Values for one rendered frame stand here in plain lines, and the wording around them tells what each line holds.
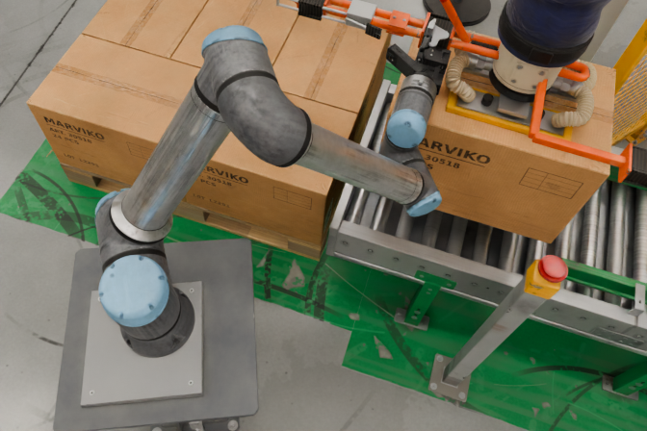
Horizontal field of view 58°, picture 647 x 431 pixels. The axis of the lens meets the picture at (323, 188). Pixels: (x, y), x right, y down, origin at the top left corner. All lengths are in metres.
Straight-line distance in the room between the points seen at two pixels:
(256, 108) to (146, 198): 0.44
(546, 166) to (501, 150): 0.13
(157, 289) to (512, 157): 0.97
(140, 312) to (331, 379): 1.16
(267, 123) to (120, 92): 1.47
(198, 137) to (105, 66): 1.39
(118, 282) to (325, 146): 0.59
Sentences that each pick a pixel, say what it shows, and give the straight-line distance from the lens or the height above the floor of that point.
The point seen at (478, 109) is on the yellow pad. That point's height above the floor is 1.10.
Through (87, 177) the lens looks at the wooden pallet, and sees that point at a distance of 2.78.
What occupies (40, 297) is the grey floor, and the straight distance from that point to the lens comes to 2.67.
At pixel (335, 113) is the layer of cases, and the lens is 2.29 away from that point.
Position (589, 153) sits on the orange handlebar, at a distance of 1.52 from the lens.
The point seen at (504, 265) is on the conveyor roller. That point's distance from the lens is 2.07.
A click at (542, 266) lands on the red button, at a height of 1.04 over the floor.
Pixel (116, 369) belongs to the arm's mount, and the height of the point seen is 0.78.
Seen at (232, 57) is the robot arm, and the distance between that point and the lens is 1.06.
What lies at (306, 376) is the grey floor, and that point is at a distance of 2.38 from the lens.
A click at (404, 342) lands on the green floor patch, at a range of 2.46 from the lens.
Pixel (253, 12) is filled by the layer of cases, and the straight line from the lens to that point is 2.67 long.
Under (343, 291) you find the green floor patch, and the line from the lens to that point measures 2.50.
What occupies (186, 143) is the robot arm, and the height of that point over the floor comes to 1.36.
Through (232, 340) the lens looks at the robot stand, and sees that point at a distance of 1.64.
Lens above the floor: 2.31
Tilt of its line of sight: 58 degrees down
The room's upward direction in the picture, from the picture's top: 6 degrees clockwise
